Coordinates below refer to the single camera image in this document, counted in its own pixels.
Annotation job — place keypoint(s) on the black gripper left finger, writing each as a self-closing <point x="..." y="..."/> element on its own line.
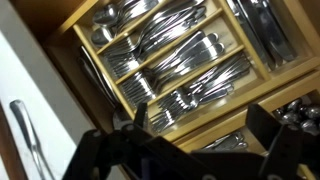
<point x="100" y="150"/>

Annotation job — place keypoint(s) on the steel table knife pile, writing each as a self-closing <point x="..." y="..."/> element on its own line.
<point x="266" y="33"/>

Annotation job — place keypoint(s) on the small steel spoon pile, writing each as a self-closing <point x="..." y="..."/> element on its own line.
<point x="230" y="142"/>

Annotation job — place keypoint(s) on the small wooden spoon tray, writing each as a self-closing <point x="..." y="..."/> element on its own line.
<point x="233" y="118"/>

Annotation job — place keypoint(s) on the long steel serving spoon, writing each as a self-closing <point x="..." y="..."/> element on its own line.
<point x="88" y="71"/>

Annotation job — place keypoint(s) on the steel ladle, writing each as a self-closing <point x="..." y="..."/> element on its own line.
<point x="100" y="83"/>

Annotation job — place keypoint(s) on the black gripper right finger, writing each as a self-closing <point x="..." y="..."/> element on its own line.
<point x="283" y="146"/>

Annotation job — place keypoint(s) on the five-compartment wooden cutlery tray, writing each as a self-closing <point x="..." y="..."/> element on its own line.
<point x="253" y="91"/>

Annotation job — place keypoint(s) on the steel table spoon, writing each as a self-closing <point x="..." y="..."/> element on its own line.
<point x="106" y="15"/>
<point x="101" y="36"/>

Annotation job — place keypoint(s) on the brown wooden utensil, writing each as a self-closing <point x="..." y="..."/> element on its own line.
<point x="8" y="156"/>

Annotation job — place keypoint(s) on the light wooden kitchen drawer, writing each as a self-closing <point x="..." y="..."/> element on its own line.
<point x="60" y="66"/>

